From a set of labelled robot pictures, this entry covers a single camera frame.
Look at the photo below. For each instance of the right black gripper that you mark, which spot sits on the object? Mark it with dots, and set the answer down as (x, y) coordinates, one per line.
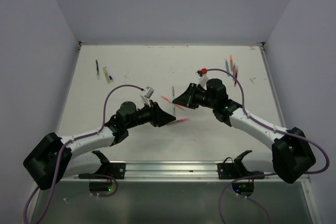
(187, 98)

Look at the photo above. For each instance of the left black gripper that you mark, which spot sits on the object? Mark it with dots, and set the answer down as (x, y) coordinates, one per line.
(158, 117)

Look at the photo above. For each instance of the green thin pen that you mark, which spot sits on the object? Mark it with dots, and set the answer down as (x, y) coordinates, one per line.
(173, 97)

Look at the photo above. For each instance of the red highlighter pen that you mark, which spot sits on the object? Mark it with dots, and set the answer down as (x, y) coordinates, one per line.
(170, 101)

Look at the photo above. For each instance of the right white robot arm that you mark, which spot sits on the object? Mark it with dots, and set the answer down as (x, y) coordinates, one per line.
(290, 155)

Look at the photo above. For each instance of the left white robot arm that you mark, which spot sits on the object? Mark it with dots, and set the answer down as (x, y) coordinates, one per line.
(54, 152)

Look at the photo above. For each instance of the light blue pen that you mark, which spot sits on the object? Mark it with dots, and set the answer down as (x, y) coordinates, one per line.
(227, 68)

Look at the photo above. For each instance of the purple red pen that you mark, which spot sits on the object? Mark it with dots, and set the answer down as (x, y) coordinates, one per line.
(235, 73)

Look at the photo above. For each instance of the orange tipped pen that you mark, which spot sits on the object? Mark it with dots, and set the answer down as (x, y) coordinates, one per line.
(231, 64)

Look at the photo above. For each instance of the yellow highlighter pen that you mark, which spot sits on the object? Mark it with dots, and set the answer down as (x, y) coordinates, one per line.
(106, 75)

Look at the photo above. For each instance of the dark green pen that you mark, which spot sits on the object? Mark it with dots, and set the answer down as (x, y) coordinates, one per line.
(97, 69)

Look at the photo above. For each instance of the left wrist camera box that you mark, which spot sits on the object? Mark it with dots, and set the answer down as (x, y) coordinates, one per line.
(146, 95)

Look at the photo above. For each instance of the aluminium mounting rail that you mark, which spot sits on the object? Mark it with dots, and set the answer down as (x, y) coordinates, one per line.
(193, 170)

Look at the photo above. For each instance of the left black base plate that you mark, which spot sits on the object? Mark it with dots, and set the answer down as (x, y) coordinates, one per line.
(116, 170)

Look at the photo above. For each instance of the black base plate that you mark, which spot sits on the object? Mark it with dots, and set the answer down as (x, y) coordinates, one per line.
(116, 170)
(233, 171)

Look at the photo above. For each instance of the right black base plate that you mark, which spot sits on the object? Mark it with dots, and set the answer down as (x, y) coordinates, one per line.
(233, 171)

